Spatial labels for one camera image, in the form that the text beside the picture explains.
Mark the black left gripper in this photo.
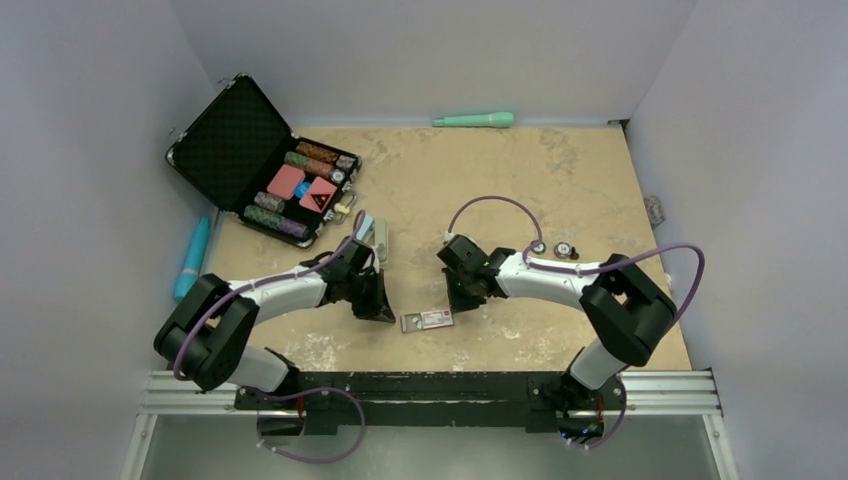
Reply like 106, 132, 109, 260
343, 268, 394, 323

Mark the red white staple box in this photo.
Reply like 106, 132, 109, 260
401, 309, 455, 334

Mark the green stapler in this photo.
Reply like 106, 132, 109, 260
374, 218, 389, 264

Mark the light blue stapler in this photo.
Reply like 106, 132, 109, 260
355, 215, 374, 242

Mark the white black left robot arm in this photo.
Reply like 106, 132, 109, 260
153, 237, 396, 409

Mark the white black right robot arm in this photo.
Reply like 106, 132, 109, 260
437, 235, 678, 407

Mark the grey poker chip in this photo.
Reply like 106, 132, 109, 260
531, 241, 547, 255

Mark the silver poker chip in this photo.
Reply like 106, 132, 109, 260
553, 242, 576, 259

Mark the red triangle card deck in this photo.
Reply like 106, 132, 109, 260
295, 177, 338, 213

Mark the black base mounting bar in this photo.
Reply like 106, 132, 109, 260
234, 371, 625, 440

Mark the pink card deck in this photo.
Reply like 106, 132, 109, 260
266, 164, 306, 200

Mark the teal green handheld massager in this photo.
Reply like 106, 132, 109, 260
432, 112, 515, 129

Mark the blue handheld massager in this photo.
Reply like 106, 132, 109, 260
173, 217, 211, 302

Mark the black poker chip case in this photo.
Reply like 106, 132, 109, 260
166, 73, 362, 248

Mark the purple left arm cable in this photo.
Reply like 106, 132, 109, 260
172, 209, 369, 465

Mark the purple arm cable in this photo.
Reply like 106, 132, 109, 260
445, 195, 706, 452
172, 209, 369, 465

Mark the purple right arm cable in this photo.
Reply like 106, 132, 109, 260
445, 195, 706, 452

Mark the aluminium frame rail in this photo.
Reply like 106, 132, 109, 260
120, 371, 739, 479

